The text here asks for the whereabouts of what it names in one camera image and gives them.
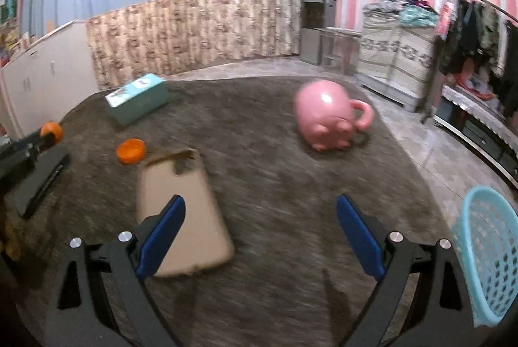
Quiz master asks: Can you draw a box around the metal clothes rack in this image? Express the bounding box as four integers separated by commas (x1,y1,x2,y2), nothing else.
421,0,518,186

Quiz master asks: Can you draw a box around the pile of folded clothes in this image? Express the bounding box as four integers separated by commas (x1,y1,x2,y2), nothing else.
362,0,440,28

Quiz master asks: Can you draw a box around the teal cardboard box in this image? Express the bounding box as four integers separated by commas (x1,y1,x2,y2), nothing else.
105,74,171,126

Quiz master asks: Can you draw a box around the pink hanging bag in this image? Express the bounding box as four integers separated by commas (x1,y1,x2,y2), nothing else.
436,1,454,40

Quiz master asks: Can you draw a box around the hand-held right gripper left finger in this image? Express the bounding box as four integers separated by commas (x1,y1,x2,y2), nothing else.
44,195,187,347

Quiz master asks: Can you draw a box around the orange peel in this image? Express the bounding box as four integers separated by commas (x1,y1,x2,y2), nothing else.
40,121,63,148

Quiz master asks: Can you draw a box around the light blue plastic basket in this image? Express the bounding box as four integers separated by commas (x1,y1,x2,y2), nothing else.
451,186,518,327

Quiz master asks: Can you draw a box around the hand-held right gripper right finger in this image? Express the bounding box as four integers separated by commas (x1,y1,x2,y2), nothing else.
336,194,476,347

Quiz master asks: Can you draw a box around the black flat rectangular case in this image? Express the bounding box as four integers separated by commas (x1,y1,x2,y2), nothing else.
16,153,73,219

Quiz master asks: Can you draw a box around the beige phone case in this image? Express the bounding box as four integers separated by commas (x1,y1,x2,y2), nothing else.
137,148,235,278

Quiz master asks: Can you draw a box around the photo frame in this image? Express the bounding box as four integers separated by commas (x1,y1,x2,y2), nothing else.
0,27,33,64

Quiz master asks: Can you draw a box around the low cabinet with lace cloth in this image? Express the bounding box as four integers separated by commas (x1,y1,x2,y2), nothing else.
435,84,518,186

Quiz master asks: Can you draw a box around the orange toy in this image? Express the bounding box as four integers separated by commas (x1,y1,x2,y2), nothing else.
117,138,146,165

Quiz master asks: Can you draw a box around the row of hanging clothes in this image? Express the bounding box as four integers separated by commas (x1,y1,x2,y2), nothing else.
439,0,518,121

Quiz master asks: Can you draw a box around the cabinet under patterned cloth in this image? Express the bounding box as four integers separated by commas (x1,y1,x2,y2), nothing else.
356,17,440,113

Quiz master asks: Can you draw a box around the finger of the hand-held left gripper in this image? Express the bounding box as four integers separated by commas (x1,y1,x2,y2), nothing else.
0,132,47,169

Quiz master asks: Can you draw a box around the pink pig mug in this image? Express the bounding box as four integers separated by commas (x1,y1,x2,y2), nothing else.
294,80,375,152

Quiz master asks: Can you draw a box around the small white side table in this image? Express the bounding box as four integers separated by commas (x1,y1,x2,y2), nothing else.
318,27,361,74

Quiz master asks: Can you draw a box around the grey water dispenser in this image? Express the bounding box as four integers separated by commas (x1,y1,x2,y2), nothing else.
300,0,337,66

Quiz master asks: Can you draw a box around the white cabinet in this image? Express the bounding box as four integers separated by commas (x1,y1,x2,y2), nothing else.
0,21,100,137

